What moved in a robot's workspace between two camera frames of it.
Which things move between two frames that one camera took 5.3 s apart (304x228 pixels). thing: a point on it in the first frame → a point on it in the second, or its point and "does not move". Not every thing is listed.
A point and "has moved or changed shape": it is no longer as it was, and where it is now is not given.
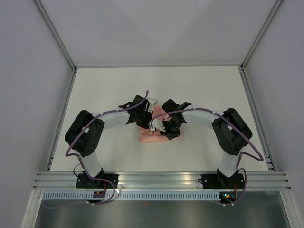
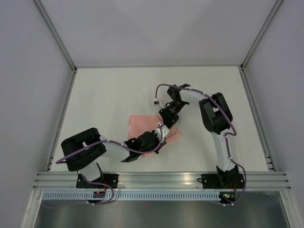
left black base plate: [83, 181] does not move
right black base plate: [218, 181] does not move
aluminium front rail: [270, 181] does not move
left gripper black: [145, 124] → [162, 144]
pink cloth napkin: [147, 136] has moved or changed shape
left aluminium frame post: [55, 34] does not move
